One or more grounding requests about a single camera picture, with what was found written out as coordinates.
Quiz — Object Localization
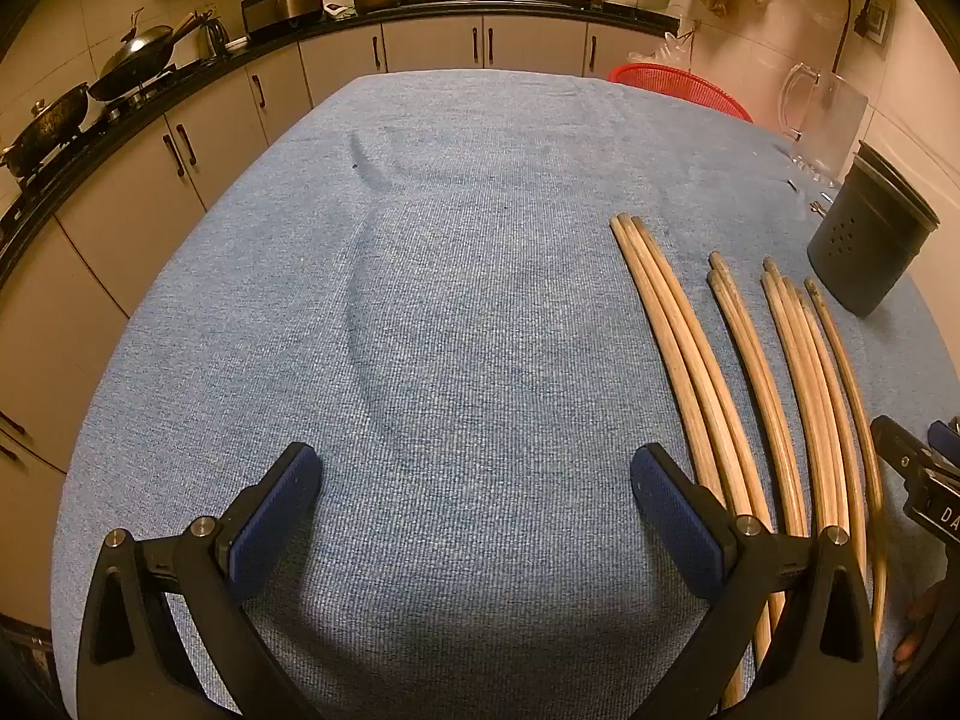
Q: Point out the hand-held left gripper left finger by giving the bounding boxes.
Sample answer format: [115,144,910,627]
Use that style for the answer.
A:
[77,442,323,720]

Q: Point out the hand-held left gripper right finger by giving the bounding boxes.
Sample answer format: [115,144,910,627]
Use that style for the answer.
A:
[630,444,878,720]

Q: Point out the set of wooden chopsticks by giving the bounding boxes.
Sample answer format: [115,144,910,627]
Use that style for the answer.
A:
[609,214,890,710]

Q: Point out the dark perforated utensil holder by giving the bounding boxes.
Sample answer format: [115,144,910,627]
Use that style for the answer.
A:
[807,141,941,317]

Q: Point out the person's right hand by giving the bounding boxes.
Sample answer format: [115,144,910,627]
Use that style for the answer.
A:
[896,585,942,680]

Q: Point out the blue tablecloth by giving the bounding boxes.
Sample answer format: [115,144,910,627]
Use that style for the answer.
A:
[51,71,953,720]

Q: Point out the clear glass pitcher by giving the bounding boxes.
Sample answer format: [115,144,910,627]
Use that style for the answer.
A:
[778,62,869,188]

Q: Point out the beige lower cabinets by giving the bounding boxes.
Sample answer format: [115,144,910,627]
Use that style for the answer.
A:
[0,11,661,616]

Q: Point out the red plastic basket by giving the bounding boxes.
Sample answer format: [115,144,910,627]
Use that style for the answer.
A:
[607,64,753,125]

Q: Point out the gas stove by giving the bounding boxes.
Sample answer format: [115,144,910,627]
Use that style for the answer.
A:
[0,64,185,226]

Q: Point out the black lidded cooking pot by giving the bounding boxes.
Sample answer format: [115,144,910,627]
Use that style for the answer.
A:
[0,82,91,175]

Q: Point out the white plastic bag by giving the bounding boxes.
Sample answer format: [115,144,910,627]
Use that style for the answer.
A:
[628,30,695,70]

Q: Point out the dark metal kettle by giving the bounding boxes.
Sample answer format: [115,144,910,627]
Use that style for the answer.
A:
[199,15,232,61]

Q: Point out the wok with silver lid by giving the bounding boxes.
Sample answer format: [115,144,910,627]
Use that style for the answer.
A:
[88,9,203,102]

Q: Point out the silver bread maker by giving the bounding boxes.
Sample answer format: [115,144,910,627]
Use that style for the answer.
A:
[241,0,325,42]

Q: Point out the black kitchen countertop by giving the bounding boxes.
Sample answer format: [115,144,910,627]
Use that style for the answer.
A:
[0,0,680,278]

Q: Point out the wall power socket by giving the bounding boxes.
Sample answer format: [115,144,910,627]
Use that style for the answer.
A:
[855,4,893,42]

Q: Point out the black power cable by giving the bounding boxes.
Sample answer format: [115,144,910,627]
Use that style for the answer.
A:
[829,0,880,76]

